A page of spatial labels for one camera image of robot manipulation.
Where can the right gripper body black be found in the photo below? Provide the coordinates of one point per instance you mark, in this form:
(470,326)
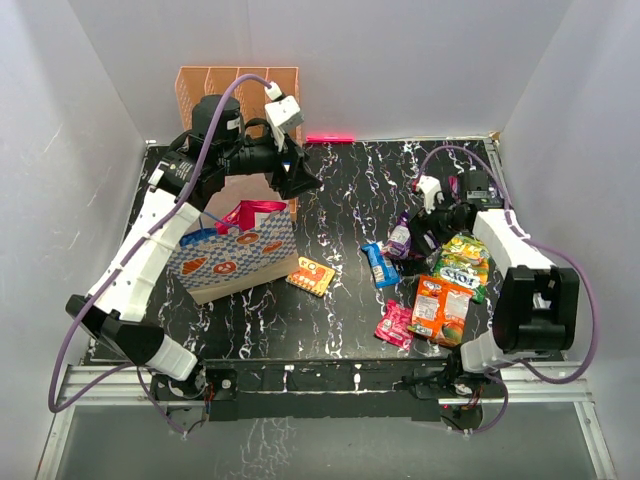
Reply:
(445,219)

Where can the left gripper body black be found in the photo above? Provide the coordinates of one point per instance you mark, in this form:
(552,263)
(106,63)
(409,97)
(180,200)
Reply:
(253,157)

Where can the magenta silver snack bag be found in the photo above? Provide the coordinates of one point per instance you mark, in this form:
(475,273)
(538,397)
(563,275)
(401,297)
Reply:
(249,214)

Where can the orange Fox's candy bag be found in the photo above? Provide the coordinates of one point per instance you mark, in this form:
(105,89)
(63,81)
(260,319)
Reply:
(439,311)

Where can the white checkered paper bag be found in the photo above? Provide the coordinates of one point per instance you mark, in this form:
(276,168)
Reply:
(211,265)

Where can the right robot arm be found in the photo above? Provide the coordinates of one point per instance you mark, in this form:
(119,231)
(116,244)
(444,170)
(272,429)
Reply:
(536,310)

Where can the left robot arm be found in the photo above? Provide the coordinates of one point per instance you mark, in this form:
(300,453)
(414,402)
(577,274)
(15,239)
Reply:
(189,174)

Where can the green Fox's candy bag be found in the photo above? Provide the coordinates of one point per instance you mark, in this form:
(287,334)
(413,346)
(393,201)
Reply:
(464,261)

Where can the pink marker strip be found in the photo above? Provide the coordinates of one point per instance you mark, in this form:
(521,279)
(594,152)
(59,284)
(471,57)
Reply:
(333,139)

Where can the blue wafer bar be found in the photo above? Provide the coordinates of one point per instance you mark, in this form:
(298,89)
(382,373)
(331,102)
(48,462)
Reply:
(383,271)

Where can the orange plastic file organizer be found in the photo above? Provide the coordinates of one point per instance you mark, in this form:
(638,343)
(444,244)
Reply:
(194,82)

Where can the orange cracker pack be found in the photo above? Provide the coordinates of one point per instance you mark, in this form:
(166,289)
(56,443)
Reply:
(311,277)

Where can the pink candy pack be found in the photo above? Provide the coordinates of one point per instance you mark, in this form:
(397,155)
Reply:
(393,326)

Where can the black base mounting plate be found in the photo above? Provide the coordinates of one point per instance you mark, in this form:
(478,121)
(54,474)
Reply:
(419,389)

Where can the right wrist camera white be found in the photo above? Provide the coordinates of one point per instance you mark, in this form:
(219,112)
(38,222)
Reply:
(427,188)

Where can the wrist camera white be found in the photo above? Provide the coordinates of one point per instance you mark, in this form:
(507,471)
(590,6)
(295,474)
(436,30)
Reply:
(283,113)
(427,188)

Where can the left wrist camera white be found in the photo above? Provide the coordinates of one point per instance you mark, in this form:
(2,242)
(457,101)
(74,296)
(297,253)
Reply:
(283,113)

